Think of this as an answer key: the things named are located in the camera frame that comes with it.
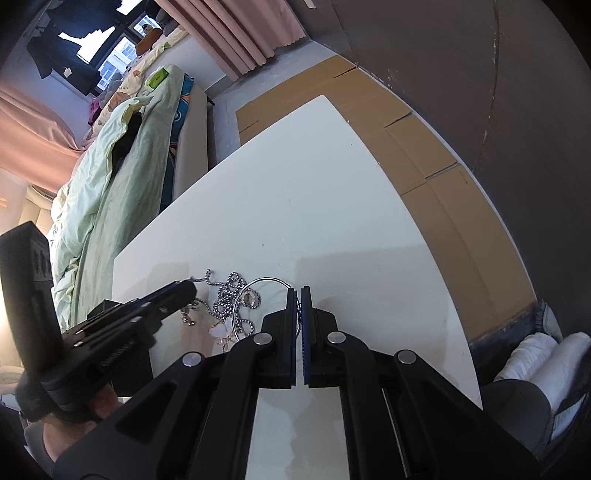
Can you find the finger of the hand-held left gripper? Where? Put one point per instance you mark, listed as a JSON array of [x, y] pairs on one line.
[[154, 294], [175, 295]]

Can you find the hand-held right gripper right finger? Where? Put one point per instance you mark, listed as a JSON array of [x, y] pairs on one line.
[[307, 350]]

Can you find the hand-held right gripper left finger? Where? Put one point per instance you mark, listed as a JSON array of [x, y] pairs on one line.
[[288, 323]]

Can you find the silver bangle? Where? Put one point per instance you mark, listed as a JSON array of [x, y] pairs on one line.
[[267, 278]]

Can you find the person's left hand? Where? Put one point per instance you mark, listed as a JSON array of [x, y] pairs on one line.
[[108, 401]]

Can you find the white flower pendant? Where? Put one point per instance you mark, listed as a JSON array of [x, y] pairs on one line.
[[221, 332]]

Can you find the bed with green sheet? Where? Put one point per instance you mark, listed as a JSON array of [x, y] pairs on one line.
[[138, 184]]

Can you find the light green duvet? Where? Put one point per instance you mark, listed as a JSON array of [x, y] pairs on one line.
[[78, 207]]

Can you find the white table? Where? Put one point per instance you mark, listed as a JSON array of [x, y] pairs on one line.
[[300, 194]]

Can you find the beige headboard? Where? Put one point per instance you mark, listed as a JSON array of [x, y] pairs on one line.
[[39, 217]]

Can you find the black garment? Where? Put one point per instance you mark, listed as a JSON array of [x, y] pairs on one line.
[[127, 136]]

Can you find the blue printed bed sheet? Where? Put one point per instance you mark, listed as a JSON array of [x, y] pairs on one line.
[[182, 110]]

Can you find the purple plush toy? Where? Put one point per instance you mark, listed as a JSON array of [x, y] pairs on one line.
[[95, 113]]

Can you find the pink curtain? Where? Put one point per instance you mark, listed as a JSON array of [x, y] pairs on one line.
[[231, 32], [32, 143]]

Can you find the grey blue plush toy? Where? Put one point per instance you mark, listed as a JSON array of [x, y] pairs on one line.
[[111, 87]]

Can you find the small green packet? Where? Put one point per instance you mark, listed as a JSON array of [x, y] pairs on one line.
[[157, 77]]

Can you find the flat cardboard sheet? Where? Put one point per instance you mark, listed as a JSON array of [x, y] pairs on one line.
[[438, 161]]

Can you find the white fluffy cloth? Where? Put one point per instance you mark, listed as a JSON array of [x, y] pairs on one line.
[[531, 357]]

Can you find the window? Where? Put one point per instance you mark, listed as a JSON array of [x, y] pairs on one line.
[[115, 55]]

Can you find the orange plush toy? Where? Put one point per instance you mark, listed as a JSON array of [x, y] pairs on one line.
[[148, 40]]

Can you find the dark hanging coat with tag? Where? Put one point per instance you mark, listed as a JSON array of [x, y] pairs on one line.
[[55, 60]]

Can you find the grey striped shoe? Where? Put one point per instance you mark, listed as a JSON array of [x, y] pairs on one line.
[[565, 420]]

